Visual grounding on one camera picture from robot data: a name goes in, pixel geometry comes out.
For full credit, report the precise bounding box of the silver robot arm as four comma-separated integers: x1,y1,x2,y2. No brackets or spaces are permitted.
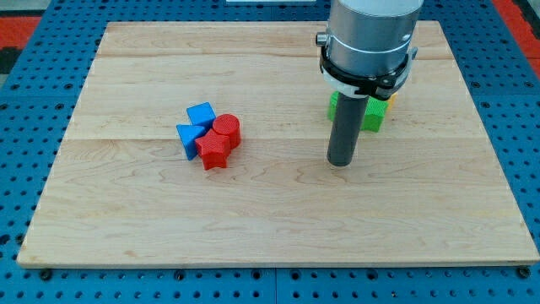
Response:
316,0,424,77

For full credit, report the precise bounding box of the red cylinder block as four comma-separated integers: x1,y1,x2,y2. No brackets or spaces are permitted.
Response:
213,113,241,149

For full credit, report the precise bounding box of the red star block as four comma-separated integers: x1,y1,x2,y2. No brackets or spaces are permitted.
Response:
195,129,231,171

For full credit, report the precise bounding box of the blue cube block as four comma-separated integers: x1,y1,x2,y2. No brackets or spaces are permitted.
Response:
186,102,216,129

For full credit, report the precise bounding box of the blue triangle block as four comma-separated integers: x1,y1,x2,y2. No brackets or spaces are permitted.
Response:
176,124,206,160

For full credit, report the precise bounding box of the green block left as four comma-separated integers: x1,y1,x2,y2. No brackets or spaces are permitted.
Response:
327,91,339,122

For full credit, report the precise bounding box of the green star block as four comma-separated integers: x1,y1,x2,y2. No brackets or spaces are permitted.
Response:
360,97,388,133

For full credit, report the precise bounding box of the yellow block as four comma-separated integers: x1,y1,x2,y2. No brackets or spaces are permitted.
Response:
386,93,398,111

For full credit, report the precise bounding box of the light wooden board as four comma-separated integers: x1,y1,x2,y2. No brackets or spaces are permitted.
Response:
17,21,539,269

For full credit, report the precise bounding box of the black mounting bracket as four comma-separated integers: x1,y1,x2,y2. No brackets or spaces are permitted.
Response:
319,46,419,100

